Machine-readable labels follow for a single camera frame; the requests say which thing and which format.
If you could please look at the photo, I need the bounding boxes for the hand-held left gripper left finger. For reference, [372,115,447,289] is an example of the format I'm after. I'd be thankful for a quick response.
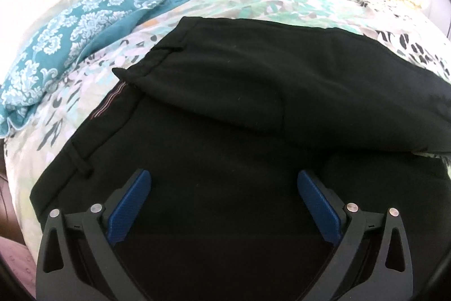
[35,168,152,301]

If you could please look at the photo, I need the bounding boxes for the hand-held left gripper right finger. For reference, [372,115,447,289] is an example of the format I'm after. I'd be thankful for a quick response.
[297,169,415,301]

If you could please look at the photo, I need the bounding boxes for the black pants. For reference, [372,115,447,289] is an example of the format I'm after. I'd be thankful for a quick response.
[30,16,451,301]

